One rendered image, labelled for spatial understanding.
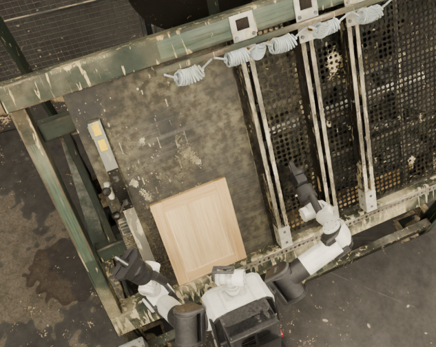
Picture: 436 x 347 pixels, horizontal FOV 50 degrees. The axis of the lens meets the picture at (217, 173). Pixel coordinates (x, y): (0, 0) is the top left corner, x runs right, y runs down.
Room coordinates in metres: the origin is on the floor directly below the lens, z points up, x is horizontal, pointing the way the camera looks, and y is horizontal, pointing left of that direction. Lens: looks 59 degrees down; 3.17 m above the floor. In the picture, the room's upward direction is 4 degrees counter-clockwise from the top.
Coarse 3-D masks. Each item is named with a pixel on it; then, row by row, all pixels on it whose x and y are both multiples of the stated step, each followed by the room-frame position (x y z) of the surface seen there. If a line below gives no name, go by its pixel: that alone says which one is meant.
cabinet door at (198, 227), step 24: (192, 192) 1.03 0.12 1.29; (216, 192) 1.04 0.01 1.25; (168, 216) 0.95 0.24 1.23; (192, 216) 0.96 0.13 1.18; (216, 216) 0.97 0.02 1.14; (168, 240) 0.87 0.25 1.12; (192, 240) 0.88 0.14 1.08; (216, 240) 0.89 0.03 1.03; (240, 240) 0.90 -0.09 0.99; (192, 264) 0.80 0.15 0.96; (216, 264) 0.81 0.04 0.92
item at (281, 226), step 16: (240, 16) 1.45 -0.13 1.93; (240, 32) 1.41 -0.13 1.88; (256, 48) 1.30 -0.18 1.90; (240, 80) 1.37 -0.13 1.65; (256, 80) 1.34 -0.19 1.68; (256, 96) 1.31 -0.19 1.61; (256, 112) 1.26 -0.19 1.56; (256, 128) 1.22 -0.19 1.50; (256, 144) 1.20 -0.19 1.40; (272, 160) 1.14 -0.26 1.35; (272, 176) 1.10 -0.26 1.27; (272, 192) 1.05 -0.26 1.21; (272, 208) 1.01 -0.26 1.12; (288, 224) 0.95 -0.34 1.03; (288, 240) 0.90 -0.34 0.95
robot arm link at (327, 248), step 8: (328, 224) 0.77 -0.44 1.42; (336, 224) 0.76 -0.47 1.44; (328, 232) 0.73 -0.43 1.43; (336, 232) 0.72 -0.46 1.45; (320, 240) 0.71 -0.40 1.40; (328, 240) 0.69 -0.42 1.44; (312, 248) 0.68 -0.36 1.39; (320, 248) 0.67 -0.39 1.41; (328, 248) 0.67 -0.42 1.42; (336, 248) 0.67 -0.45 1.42; (344, 248) 0.67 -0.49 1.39; (304, 256) 0.65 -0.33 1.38; (312, 256) 0.65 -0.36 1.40; (320, 256) 0.64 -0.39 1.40; (328, 256) 0.64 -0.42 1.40; (336, 256) 0.64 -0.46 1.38; (304, 264) 0.62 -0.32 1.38; (312, 264) 0.62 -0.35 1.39; (320, 264) 0.62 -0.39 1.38; (312, 272) 0.59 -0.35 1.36
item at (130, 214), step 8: (96, 120) 1.16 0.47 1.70; (96, 136) 1.12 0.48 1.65; (104, 136) 1.12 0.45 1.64; (96, 144) 1.10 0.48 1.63; (104, 152) 1.08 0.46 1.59; (104, 160) 1.06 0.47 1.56; (112, 160) 1.07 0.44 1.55; (112, 168) 1.04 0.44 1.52; (128, 216) 0.92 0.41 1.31; (136, 216) 0.92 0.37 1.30; (136, 224) 0.90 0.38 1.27; (136, 232) 0.87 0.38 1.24; (136, 240) 0.85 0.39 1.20; (144, 240) 0.85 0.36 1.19; (144, 248) 0.83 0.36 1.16; (144, 256) 0.80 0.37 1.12; (152, 256) 0.80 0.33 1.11
